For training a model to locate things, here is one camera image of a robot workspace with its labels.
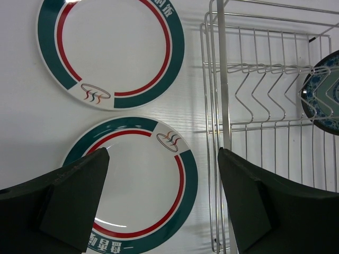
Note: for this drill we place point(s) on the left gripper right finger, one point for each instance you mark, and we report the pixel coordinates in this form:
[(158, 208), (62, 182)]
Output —
[(272, 214)]

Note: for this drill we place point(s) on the green red rimmed plate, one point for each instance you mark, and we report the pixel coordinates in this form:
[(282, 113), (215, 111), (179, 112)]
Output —
[(150, 187), (113, 55)]

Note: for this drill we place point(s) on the metal wire dish rack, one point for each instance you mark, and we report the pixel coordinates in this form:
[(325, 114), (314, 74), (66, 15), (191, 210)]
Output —
[(256, 56)]

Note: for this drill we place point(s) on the small blue patterned plate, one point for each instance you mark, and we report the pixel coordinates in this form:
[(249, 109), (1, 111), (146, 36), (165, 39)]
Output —
[(319, 94)]

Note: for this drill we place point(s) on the far green red rimmed plate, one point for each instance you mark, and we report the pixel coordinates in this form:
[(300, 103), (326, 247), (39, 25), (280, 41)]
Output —
[(113, 55)]

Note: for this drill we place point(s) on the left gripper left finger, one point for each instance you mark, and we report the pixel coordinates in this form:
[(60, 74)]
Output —
[(55, 212)]

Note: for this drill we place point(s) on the near green red rimmed plate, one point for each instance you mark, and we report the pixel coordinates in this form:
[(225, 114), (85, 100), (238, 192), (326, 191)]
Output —
[(150, 187)]

